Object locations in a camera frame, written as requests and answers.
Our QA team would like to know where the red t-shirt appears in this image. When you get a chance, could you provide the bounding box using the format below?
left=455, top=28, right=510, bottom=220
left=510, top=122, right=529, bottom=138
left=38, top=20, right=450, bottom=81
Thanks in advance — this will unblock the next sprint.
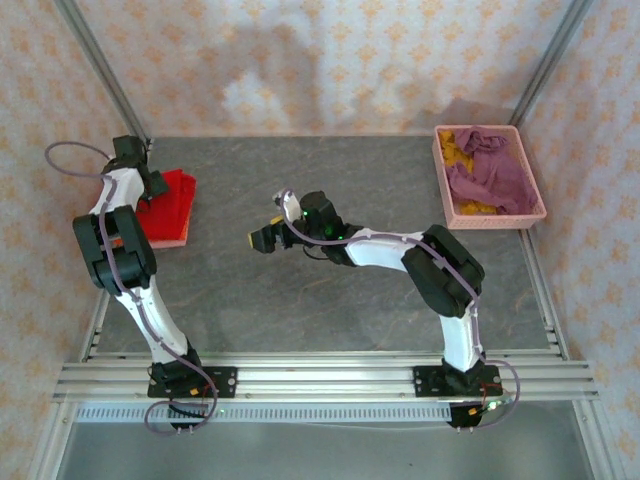
left=133, top=169, right=198, bottom=242

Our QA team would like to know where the pink perforated plastic basket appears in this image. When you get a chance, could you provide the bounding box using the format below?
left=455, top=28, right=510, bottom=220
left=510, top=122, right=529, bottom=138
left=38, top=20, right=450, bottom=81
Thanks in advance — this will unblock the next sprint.
left=432, top=124, right=548, bottom=232

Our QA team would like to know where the folded pink t-shirt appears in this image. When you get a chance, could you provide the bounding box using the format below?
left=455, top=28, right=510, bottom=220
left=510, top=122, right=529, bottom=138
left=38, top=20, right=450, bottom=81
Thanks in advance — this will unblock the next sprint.
left=148, top=236, right=189, bottom=251

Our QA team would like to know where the mustard yellow t-shirt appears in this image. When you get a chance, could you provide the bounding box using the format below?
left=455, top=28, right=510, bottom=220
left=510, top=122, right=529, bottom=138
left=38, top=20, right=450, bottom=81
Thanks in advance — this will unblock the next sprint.
left=439, top=129, right=502, bottom=217

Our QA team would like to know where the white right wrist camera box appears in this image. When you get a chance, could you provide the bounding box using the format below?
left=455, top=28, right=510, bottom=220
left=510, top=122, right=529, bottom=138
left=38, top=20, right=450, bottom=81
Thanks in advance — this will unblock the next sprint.
left=271, top=191, right=301, bottom=217

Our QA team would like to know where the aluminium frame post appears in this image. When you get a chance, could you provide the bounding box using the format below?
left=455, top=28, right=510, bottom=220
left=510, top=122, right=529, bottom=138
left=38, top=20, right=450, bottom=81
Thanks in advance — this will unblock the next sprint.
left=55, top=0, right=152, bottom=147
left=498, top=0, right=595, bottom=146

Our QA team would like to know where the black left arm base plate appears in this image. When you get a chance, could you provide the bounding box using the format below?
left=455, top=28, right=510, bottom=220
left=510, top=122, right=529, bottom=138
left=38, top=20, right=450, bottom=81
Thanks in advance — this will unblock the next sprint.
left=146, top=366, right=239, bottom=400

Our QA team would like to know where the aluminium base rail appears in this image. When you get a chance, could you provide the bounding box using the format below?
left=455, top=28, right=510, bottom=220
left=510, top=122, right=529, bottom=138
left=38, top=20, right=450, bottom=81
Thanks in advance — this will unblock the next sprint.
left=53, top=360, right=600, bottom=402

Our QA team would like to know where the grey slotted cable duct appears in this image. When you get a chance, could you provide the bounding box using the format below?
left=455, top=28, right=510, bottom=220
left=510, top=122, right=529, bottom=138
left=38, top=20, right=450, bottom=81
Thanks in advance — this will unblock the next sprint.
left=73, top=402, right=454, bottom=424

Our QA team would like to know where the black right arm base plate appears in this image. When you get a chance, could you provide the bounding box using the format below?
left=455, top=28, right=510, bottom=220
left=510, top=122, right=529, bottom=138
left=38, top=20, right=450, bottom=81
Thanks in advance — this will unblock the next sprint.
left=411, top=364, right=502, bottom=400

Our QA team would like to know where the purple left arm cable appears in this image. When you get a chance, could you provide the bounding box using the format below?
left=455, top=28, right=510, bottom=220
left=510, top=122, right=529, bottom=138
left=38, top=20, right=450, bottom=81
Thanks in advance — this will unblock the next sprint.
left=44, top=141, right=220, bottom=437

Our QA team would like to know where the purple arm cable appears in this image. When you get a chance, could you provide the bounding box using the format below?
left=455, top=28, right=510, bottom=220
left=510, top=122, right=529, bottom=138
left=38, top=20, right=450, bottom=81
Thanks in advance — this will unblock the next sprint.
left=44, top=141, right=220, bottom=437
left=278, top=187, right=523, bottom=432

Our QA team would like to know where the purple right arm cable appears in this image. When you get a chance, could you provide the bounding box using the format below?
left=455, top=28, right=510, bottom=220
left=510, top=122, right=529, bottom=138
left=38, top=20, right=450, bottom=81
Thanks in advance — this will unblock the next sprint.
left=278, top=187, right=523, bottom=432

